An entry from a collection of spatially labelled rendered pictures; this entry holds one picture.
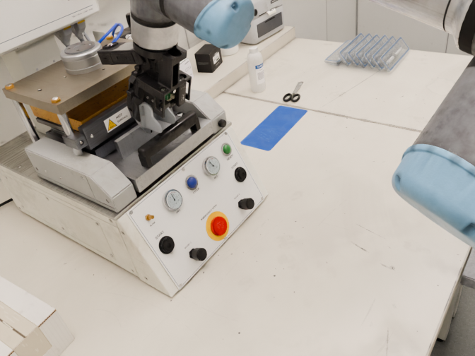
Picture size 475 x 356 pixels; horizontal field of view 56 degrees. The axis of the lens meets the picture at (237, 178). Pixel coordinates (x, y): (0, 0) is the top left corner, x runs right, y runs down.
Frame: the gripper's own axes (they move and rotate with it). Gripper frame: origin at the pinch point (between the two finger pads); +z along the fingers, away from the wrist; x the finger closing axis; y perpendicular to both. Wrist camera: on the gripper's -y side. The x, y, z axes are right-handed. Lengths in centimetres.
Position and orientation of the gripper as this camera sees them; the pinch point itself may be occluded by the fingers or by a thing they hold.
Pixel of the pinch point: (147, 125)
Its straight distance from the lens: 88.7
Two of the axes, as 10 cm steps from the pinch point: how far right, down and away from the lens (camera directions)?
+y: 8.0, 5.2, -3.0
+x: 5.8, -5.6, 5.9
